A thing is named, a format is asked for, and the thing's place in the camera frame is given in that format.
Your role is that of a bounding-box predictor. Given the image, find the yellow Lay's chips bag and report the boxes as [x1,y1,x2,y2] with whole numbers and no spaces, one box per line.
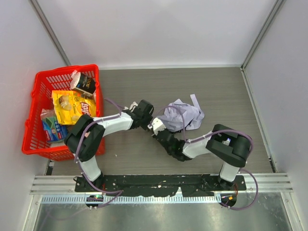
[51,90,96,125]

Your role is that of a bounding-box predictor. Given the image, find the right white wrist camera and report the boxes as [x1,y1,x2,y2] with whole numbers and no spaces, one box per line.
[148,117,166,135]

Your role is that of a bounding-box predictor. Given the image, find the purple cable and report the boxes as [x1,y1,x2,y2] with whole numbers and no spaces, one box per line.
[149,105,260,213]
[74,97,129,207]

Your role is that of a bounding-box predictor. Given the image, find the black and white carton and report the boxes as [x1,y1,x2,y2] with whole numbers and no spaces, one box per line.
[70,70,96,97]

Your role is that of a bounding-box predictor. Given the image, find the blue snack packet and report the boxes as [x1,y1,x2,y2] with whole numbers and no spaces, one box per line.
[42,116,68,143]

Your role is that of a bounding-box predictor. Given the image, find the lavender folding umbrella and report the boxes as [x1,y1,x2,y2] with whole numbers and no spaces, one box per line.
[158,94,205,132]

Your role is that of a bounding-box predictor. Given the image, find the white slotted cable duct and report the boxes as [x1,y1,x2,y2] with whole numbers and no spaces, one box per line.
[41,194,221,204]

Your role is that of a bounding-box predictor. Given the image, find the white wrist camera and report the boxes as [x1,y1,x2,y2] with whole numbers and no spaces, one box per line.
[124,102,138,111]
[148,117,166,135]

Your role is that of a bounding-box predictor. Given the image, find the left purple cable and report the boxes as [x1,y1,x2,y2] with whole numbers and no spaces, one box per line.
[74,97,129,207]

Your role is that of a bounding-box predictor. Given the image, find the clear pink snack packet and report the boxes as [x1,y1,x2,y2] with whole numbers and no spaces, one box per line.
[40,109,56,120]

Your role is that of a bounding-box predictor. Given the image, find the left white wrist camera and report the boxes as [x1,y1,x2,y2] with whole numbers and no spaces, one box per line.
[124,102,138,111]

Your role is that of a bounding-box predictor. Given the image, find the red plastic basket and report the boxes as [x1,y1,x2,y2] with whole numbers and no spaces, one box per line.
[22,64,103,161]

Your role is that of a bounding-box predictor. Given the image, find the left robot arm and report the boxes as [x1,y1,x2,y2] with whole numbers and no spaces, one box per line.
[64,100,154,190]

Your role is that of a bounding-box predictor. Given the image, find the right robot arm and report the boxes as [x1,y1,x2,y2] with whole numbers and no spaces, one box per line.
[149,124,253,189]

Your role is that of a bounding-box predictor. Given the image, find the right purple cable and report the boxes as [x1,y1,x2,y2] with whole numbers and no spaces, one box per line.
[149,105,260,213]

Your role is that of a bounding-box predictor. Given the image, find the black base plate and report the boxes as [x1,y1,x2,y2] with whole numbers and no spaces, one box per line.
[74,173,247,197]

